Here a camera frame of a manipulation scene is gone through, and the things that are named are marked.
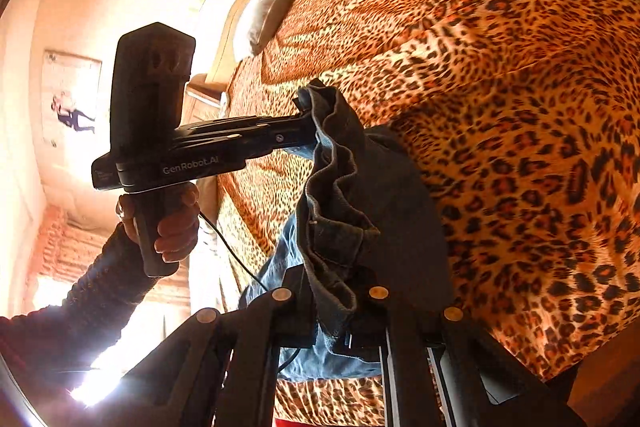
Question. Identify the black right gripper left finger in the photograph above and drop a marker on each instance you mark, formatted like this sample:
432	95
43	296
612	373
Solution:
220	369

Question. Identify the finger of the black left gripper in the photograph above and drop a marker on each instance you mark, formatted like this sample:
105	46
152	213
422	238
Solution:
300	122
243	144

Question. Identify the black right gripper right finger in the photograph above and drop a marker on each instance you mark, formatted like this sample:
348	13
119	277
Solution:
439	369

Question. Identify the blue denim pants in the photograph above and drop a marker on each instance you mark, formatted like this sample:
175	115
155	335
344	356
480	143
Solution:
364	218

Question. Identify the left forearm dark sleeve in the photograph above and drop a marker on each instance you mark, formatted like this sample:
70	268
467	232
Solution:
58	343

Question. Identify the left hand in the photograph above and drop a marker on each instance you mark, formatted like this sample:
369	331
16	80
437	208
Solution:
177	231

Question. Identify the wooden nightstand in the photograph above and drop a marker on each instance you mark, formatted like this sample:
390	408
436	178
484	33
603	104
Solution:
203	100

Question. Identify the grey pillow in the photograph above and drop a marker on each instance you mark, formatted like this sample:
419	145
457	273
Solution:
258	23

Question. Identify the leopard print bedspread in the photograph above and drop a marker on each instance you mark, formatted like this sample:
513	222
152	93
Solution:
522	117

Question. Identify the wall poster with figure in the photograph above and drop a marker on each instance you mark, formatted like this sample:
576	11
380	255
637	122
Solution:
69	98

